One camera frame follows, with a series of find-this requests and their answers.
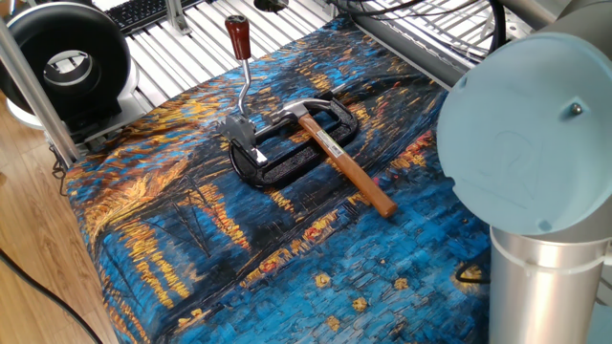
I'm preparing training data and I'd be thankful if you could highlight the black round fan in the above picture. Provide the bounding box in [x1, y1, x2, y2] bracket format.
[0, 1, 147, 144]

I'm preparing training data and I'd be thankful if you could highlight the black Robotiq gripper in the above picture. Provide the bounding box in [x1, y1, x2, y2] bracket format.
[252, 0, 292, 14]

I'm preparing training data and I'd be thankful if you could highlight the starry night print cloth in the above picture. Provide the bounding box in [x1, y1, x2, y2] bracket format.
[64, 13, 493, 344]

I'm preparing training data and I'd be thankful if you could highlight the thin black cable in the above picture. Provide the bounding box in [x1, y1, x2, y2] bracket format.
[49, 142, 69, 198]

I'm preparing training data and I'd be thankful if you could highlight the red wooden handled metal lever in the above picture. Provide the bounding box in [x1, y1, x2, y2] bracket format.
[224, 13, 253, 119]

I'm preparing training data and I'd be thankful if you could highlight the grey metal bracket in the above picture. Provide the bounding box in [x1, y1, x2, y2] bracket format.
[164, 0, 193, 37]

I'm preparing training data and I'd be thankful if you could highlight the black keyboard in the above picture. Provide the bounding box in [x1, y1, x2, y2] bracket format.
[103, 0, 205, 35]

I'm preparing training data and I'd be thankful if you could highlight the black iron C-clamp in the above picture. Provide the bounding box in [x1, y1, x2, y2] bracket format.
[228, 83, 360, 188]

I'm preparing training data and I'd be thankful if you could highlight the wooden handled claw hammer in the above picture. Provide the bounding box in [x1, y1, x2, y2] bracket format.
[267, 97, 399, 220]

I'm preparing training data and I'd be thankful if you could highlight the black floor cable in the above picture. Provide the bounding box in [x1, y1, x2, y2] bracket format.
[0, 247, 104, 344]

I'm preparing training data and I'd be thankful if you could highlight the aluminium frame post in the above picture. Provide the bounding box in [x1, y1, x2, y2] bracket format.
[0, 16, 83, 169]

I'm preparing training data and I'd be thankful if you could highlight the black cable bundle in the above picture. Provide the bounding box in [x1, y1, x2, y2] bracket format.
[329, 0, 508, 63]

